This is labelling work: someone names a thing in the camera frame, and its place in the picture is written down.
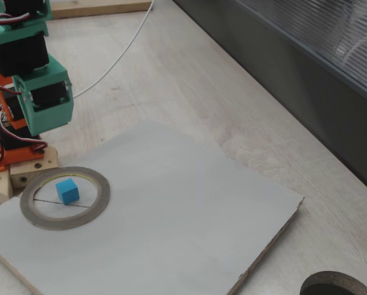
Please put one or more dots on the wooden base block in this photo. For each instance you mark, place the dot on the wooden base block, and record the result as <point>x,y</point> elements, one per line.
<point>32,175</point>

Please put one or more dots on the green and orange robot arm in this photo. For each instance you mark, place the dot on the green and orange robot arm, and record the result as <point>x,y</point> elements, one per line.
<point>17,55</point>

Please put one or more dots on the frosted glass desk partition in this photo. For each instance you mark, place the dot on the frosted glass desk partition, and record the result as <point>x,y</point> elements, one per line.
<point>294,77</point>

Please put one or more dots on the blue cube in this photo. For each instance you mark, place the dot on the blue cube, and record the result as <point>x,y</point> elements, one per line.
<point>67,192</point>

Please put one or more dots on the long wooden plank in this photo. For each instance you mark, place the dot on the long wooden plank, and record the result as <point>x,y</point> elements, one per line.
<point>94,9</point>

